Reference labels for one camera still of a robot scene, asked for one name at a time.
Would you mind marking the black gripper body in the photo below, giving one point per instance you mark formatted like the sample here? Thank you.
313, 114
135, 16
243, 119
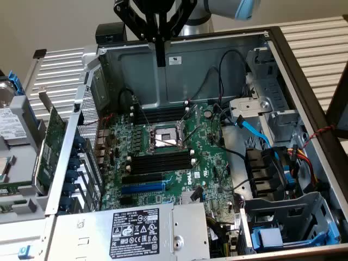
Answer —
155, 6

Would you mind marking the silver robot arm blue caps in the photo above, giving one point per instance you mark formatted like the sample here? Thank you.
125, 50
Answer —
217, 8

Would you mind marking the black box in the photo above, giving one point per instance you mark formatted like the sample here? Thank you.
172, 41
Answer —
108, 32

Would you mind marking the open grey metal PC case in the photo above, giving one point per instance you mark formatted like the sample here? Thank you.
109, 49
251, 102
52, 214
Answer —
206, 54

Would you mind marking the thin metal locking lever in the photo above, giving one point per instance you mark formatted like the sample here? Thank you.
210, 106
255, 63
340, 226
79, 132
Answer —
143, 114
193, 135
189, 113

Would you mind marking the round coin battery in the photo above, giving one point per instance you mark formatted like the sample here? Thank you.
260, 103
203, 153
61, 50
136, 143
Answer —
208, 113

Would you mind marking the silver CPU socket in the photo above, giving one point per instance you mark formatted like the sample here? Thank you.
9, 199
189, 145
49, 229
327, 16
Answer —
166, 136

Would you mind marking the green motherboard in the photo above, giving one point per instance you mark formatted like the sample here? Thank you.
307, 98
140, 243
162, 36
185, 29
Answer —
206, 152

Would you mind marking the blue card retainer clip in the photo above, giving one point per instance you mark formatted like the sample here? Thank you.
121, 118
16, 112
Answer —
71, 176
69, 189
74, 152
65, 203
79, 142
74, 163

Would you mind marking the metal optical drive bay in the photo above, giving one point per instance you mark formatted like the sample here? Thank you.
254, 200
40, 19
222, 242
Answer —
280, 119

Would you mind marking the long black expansion slot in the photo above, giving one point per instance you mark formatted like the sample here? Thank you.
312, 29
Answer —
141, 179

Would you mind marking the blue expansion slot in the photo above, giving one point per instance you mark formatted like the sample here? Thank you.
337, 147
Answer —
141, 188

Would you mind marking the black fan shroud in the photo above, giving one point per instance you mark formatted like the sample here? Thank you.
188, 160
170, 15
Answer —
258, 168

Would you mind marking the silver hard disk white label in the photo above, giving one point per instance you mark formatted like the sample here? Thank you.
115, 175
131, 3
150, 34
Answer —
11, 122

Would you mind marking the silver chipset heatsink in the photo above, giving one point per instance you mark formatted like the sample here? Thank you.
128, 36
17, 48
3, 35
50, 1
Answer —
185, 198

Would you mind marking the short black expansion slot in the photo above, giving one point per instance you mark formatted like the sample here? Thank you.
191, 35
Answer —
126, 201

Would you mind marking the blue plastic fan clip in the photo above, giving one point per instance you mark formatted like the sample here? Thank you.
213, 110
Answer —
289, 176

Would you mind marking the silver CPU chip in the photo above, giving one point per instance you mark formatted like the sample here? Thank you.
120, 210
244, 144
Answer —
4, 168

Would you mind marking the grey metal disk bay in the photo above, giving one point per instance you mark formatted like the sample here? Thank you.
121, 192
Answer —
272, 209

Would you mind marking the silver power supply with label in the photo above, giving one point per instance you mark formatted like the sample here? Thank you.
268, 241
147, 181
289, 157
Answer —
81, 233

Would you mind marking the blue plastic disk carrier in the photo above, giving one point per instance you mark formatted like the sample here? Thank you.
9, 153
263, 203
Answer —
255, 242

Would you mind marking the blue square latch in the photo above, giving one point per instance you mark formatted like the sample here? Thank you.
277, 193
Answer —
24, 252

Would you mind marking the blue disk rail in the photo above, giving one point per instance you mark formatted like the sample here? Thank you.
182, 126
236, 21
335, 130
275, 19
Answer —
13, 80

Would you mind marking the green graphics card silver bracket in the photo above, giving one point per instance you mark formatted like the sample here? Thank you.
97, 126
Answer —
50, 152

